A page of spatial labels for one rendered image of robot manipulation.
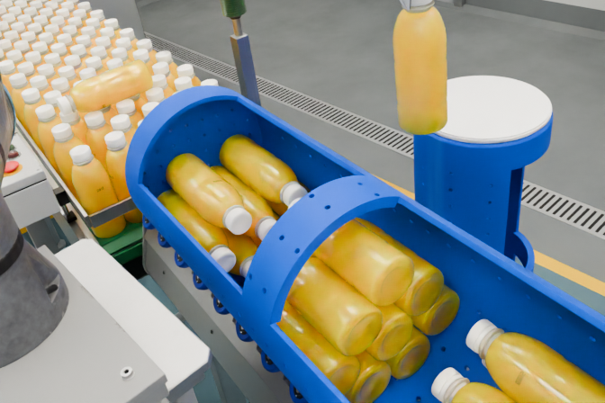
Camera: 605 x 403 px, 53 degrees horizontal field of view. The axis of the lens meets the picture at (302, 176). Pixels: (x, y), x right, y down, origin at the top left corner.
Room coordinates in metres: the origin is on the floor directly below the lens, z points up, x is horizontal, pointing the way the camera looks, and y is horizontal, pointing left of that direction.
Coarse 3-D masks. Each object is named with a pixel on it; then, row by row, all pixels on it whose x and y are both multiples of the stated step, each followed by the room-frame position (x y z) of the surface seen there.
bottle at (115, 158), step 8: (128, 144) 1.10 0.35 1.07; (112, 152) 1.07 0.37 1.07; (120, 152) 1.07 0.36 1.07; (112, 160) 1.06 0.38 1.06; (120, 160) 1.06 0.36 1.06; (112, 168) 1.06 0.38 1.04; (120, 168) 1.05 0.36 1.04; (112, 176) 1.06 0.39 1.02; (120, 176) 1.05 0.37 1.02; (120, 184) 1.05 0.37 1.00; (120, 192) 1.06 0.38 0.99; (128, 192) 1.05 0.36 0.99; (120, 200) 1.06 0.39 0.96; (128, 216) 1.06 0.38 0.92; (136, 216) 1.05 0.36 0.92
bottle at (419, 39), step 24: (432, 0) 0.76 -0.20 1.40; (408, 24) 0.74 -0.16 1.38; (432, 24) 0.73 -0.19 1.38; (408, 48) 0.73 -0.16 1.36; (432, 48) 0.72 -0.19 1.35; (408, 72) 0.73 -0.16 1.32; (432, 72) 0.72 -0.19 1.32; (408, 96) 0.73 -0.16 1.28; (432, 96) 0.72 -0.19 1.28; (408, 120) 0.73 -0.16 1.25; (432, 120) 0.72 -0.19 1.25
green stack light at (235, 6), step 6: (222, 0) 1.52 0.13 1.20; (228, 0) 1.51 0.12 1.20; (234, 0) 1.51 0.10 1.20; (240, 0) 1.52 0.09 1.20; (222, 6) 1.52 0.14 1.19; (228, 6) 1.51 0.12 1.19; (234, 6) 1.51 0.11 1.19; (240, 6) 1.52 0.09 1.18; (222, 12) 1.53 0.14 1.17; (228, 12) 1.51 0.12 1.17; (234, 12) 1.51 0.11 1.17; (240, 12) 1.52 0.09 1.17
